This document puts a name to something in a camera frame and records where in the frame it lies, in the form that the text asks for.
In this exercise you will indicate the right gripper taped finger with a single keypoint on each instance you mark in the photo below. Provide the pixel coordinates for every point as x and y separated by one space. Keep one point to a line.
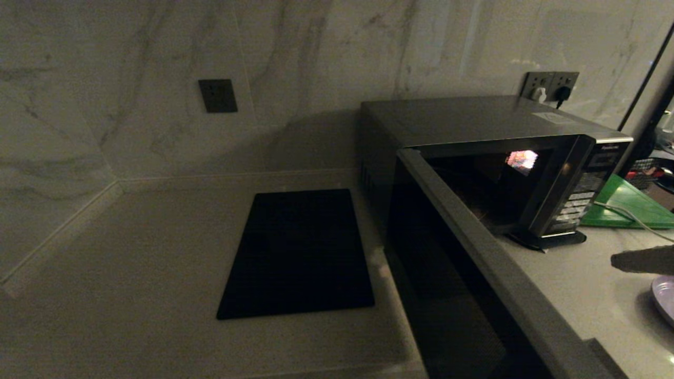
647 260

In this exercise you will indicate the purple plastic plate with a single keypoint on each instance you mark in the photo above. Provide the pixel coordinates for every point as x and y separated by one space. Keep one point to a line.
666 300

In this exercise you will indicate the green plastic cutting board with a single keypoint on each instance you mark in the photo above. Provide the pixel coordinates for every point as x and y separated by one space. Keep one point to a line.
626 208

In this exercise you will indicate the dark cloth pad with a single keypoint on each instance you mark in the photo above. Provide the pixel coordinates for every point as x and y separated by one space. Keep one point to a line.
553 241

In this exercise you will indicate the black power plug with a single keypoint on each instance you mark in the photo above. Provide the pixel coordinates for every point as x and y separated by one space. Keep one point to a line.
562 95

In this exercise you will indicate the white power plug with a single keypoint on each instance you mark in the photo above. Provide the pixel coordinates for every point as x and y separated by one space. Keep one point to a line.
539 95

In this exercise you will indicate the black glass induction cooktop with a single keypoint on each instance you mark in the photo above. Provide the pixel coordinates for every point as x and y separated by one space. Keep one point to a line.
300 252

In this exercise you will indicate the grey double wall socket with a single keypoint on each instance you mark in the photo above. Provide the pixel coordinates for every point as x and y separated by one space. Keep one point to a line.
550 80

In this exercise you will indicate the dark single wall socket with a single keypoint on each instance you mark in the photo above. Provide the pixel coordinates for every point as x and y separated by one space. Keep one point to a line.
217 96

